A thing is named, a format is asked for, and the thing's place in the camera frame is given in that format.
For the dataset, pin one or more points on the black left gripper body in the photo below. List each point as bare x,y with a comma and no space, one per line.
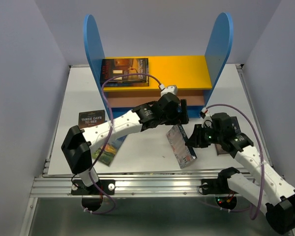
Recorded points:
173,118

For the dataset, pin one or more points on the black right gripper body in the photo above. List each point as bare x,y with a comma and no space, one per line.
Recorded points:
212,136

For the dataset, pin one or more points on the floral pink cover book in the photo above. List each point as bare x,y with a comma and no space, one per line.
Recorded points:
177,138

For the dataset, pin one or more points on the Jane Eyre blue book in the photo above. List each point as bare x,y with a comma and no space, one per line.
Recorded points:
119,83

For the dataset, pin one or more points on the Animal Farm book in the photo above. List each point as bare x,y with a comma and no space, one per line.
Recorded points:
110,151

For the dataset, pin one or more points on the Edward Tulane brown book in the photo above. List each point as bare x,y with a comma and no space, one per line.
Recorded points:
127,67

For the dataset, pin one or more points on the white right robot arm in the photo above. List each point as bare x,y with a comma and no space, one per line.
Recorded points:
271,194

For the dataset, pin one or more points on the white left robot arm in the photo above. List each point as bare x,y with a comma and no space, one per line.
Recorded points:
79,144

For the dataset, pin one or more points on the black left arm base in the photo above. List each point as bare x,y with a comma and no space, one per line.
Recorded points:
93,197

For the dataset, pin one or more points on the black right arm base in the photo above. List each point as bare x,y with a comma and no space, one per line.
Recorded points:
225,199

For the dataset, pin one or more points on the blue yellow wooden bookshelf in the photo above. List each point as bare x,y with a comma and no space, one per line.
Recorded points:
194,76

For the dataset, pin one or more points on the Three Days to See book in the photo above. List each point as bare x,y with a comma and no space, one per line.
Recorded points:
91,118

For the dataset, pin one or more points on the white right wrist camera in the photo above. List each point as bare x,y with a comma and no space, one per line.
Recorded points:
206,116

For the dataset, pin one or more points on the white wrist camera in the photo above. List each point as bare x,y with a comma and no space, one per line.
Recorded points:
206,116
169,89

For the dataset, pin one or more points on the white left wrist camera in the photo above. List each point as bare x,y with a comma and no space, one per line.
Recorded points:
169,89

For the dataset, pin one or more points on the aluminium mounting rail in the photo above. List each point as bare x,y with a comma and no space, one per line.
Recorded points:
181,184

